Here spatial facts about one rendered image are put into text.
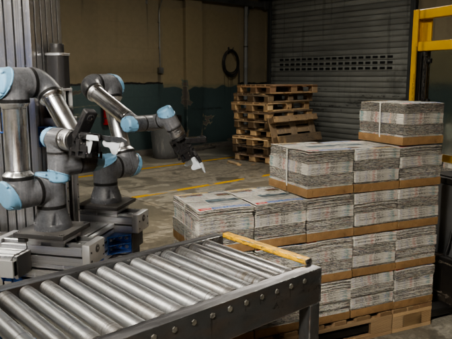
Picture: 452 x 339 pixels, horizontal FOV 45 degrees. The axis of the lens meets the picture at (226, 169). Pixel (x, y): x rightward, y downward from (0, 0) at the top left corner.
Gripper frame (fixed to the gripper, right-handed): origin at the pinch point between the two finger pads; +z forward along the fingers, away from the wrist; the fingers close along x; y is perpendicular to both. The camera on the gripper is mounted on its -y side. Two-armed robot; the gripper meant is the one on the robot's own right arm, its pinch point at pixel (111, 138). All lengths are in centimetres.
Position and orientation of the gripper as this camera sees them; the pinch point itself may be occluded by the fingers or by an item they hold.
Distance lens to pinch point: 176.3
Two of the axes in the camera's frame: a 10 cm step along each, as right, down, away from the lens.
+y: -0.9, 9.9, 0.6
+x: -6.3, -0.1, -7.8
